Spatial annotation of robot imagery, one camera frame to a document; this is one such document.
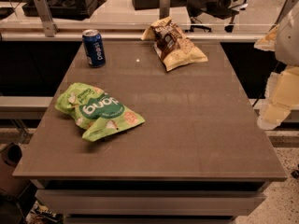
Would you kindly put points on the black box on desk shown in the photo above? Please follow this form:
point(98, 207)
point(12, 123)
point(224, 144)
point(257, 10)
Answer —
point(73, 9)

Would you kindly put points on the brown and yellow chip bag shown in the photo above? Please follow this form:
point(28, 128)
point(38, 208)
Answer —
point(172, 46)

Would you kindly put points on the metal bracket post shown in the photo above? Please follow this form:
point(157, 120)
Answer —
point(164, 8)
point(286, 8)
point(44, 14)

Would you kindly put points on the grey table drawer front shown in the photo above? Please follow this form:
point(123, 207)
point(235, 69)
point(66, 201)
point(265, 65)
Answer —
point(150, 202)

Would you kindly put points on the middle metal bracket post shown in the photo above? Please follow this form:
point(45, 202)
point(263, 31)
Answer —
point(164, 8)

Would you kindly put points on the black office chair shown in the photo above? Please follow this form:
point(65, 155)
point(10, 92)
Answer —
point(222, 9)

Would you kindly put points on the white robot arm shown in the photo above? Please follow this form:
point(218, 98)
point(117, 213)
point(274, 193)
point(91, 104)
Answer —
point(287, 43)

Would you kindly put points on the left metal bracket post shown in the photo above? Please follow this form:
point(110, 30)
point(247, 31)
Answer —
point(44, 14)

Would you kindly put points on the blue soda can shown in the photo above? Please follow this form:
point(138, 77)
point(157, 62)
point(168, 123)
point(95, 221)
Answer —
point(94, 48)

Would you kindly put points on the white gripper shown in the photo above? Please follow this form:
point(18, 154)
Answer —
point(289, 42)

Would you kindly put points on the right metal bracket post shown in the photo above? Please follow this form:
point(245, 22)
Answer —
point(286, 8)

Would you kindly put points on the green chip bag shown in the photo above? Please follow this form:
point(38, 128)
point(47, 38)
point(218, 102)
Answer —
point(95, 111)

